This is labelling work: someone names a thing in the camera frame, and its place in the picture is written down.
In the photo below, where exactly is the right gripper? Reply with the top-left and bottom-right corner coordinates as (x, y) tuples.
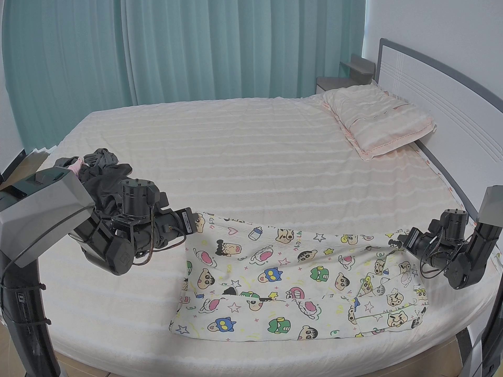
(388, 228), (431, 258)

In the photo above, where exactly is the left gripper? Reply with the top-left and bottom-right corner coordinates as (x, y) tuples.
(169, 207), (204, 239)

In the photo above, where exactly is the white printed pyjama top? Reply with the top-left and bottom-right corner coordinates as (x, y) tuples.
(169, 210), (431, 342)

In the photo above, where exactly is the pile of clothes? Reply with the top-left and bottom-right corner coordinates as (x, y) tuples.
(53, 148), (133, 221)

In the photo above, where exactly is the bed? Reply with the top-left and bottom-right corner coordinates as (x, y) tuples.
(0, 38), (503, 377)

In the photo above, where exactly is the cream pillow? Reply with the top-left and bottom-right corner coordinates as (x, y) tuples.
(320, 85), (438, 161)

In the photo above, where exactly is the grey bedside table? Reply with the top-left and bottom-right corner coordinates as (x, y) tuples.
(315, 53), (376, 93)

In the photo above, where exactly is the blue-green curtain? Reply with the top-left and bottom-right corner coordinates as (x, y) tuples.
(2, 0), (368, 154)

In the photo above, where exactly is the black cable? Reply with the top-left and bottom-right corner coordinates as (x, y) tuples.
(419, 246), (449, 280)
(0, 204), (95, 301)

